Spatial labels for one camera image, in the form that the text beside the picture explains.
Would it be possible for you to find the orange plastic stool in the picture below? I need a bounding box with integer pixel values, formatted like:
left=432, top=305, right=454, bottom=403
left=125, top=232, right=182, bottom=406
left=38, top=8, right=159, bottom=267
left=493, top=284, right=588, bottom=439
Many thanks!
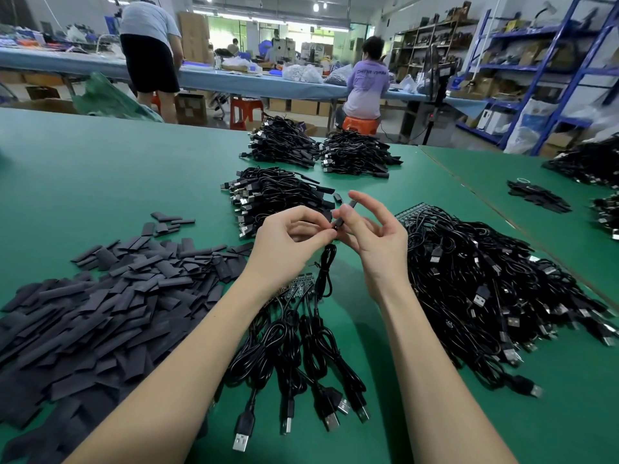
left=342, top=115, right=381, bottom=136

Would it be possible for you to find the person's right forearm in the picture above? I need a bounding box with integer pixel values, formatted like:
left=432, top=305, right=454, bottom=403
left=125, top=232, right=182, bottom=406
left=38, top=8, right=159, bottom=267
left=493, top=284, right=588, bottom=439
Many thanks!
left=375, top=285, right=518, bottom=464

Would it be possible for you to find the joined bunch of black cables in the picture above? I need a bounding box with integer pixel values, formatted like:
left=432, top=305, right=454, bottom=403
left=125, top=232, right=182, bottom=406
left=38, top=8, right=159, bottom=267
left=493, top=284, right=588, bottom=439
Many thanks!
left=198, top=244, right=373, bottom=454

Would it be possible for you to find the dark storage shelf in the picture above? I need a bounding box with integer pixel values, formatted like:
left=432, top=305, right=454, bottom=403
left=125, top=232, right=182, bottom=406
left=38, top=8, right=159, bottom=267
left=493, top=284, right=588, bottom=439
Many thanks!
left=389, top=3, right=475, bottom=85

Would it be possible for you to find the person's left hand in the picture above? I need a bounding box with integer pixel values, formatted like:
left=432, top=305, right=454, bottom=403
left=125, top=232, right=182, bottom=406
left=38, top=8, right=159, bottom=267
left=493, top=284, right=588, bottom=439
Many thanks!
left=240, top=204, right=340, bottom=298

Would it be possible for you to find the huge heap of black cables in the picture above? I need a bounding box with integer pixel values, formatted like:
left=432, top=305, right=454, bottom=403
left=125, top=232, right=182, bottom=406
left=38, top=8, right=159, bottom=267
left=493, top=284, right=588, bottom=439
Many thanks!
left=542, top=132, right=619, bottom=189

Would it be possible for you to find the heap of finished black cables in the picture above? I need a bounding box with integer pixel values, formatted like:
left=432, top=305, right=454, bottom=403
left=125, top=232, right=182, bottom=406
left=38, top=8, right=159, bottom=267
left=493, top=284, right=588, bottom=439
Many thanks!
left=221, top=167, right=344, bottom=240

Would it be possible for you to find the black heat shrink sleeve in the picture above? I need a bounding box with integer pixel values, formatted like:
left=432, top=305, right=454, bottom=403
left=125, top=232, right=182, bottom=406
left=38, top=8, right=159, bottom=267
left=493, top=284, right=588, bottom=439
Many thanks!
left=331, top=196, right=359, bottom=228

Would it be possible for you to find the blue metal shelving rack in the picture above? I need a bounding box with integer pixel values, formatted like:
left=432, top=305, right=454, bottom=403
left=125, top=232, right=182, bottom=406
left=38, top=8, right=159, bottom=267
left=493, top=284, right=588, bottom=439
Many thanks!
left=455, top=0, right=619, bottom=155

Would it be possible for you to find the bundle of black cables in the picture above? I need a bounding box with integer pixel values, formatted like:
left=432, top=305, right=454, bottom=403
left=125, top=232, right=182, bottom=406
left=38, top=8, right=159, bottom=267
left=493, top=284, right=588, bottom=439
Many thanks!
left=240, top=115, right=321, bottom=170
left=318, top=128, right=404, bottom=180

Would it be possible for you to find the person's right hand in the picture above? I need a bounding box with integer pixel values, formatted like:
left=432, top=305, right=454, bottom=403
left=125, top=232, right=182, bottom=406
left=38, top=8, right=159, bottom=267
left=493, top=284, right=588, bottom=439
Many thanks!
left=331, top=190, right=411, bottom=305

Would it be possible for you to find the green plastic bag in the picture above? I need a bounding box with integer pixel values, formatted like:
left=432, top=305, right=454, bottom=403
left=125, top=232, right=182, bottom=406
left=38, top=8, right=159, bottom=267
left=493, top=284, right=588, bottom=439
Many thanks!
left=70, top=72, right=164, bottom=122

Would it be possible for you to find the pile of black sleeve strips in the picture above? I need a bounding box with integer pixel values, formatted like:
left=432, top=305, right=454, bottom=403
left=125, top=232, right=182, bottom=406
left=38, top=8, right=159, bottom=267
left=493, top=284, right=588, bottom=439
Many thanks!
left=0, top=211, right=255, bottom=464

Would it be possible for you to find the small bundle of cables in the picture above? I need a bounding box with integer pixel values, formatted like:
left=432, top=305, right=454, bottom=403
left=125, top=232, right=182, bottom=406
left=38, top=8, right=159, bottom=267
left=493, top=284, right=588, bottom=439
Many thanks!
left=507, top=179, right=574, bottom=215

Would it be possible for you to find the black tripod stand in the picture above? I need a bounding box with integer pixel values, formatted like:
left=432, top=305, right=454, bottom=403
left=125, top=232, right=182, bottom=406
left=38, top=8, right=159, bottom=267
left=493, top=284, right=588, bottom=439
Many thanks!
left=404, top=48, right=458, bottom=146

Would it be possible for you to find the person's left forearm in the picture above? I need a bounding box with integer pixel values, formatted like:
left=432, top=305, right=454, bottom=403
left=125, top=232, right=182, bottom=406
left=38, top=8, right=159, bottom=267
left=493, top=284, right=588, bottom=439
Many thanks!
left=66, top=277, right=277, bottom=464

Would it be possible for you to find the large pile of black cables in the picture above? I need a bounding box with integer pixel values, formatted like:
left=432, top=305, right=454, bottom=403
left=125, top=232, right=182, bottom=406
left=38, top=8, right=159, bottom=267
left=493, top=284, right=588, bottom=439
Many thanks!
left=397, top=206, right=619, bottom=400

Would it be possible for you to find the white plastic bag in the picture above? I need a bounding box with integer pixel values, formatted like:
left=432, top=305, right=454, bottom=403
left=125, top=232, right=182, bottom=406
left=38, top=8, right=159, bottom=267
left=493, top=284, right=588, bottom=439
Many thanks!
left=503, top=99, right=562, bottom=155

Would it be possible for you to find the red plastic stool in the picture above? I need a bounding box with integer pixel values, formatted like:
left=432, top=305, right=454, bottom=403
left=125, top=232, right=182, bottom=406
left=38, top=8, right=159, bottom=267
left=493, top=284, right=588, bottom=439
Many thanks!
left=230, top=97, right=265, bottom=131

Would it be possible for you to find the long blue work table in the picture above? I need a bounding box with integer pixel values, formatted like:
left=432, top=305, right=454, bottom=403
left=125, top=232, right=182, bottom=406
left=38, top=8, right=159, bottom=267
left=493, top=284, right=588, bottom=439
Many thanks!
left=0, top=48, right=489, bottom=112

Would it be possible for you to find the open cardboard box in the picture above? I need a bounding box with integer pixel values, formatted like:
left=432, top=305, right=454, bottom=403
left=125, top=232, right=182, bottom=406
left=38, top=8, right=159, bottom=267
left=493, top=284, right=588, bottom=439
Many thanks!
left=10, top=98, right=79, bottom=115

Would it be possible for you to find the small upright cardboard box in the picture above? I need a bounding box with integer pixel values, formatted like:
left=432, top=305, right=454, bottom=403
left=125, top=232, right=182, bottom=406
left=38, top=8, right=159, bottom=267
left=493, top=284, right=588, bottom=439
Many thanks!
left=175, top=92, right=207, bottom=126

